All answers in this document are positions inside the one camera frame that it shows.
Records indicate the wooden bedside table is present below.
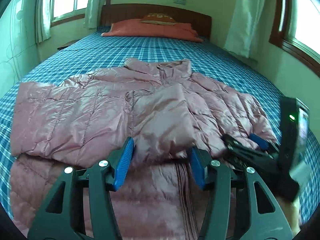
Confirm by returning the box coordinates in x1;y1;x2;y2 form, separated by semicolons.
57;40;79;50

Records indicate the green curtain far left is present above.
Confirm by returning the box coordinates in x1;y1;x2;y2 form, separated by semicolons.
35;0;51;44

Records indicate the right hand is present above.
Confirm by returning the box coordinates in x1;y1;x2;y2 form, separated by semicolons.
287;197;301;236

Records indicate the right window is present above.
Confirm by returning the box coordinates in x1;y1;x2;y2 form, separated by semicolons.
269;0;319;76

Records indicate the wall socket plate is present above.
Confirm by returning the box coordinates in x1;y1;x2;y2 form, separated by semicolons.
174;0;187;5

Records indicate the pink quilted down jacket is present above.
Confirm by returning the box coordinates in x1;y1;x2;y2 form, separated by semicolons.
10;58;276;239

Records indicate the green curtain right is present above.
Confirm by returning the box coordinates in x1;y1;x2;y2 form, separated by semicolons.
224;0;265;59

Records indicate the orange patterned pillow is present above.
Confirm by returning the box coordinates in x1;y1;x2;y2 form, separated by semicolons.
140;13;176;25

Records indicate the blue plaid bed sheet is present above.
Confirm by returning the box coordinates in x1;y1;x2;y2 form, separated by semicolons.
1;27;319;224

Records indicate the white wardrobe with circles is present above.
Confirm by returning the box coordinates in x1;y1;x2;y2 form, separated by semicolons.
1;0;40;96

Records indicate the dark wooden headboard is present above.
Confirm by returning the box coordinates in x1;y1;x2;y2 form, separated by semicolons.
100;3;213;40

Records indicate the red folded blanket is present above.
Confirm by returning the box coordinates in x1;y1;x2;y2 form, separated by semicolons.
101;19;203;43

